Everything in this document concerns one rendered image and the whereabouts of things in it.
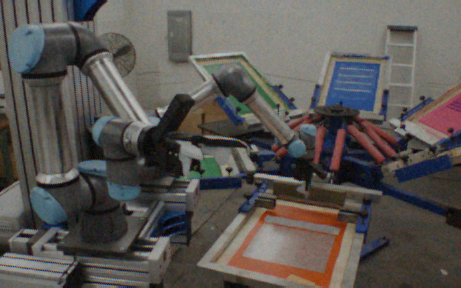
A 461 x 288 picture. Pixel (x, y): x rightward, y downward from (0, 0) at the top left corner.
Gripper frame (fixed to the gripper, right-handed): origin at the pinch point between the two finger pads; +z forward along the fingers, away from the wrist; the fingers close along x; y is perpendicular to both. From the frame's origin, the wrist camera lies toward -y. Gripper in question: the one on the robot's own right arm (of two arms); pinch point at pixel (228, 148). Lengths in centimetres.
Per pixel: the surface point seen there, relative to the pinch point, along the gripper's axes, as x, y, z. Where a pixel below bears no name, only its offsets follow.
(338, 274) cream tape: -83, 61, 3
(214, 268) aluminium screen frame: -56, 62, -37
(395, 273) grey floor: -252, 135, 3
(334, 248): -100, 59, -5
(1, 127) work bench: -144, 64, -356
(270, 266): -74, 63, -22
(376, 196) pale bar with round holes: -145, 45, 0
